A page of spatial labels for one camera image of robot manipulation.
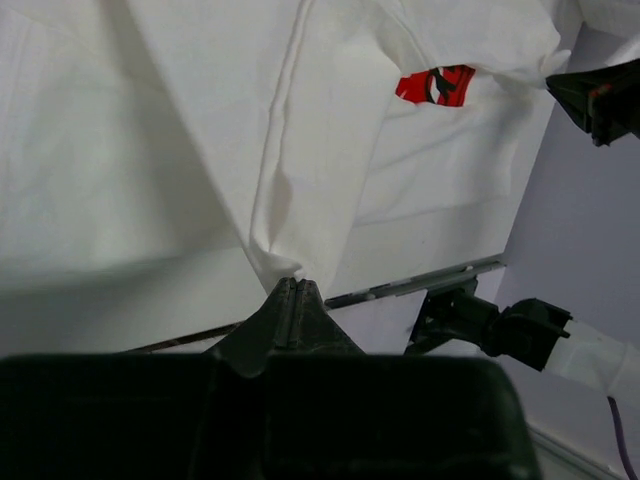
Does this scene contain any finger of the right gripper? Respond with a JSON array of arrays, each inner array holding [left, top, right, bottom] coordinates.
[[546, 62, 640, 147]]

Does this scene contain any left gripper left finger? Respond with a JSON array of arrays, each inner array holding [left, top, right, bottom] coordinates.
[[0, 277, 294, 480]]

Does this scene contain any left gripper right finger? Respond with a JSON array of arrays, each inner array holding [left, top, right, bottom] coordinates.
[[279, 278, 540, 479]]

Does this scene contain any white red-print t-shirt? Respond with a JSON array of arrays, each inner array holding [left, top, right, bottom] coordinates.
[[1, 1, 569, 289]]

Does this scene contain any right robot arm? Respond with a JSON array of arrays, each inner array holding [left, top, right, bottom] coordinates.
[[483, 59, 639, 407]]

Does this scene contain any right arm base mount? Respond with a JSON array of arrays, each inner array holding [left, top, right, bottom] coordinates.
[[404, 278, 499, 355]]

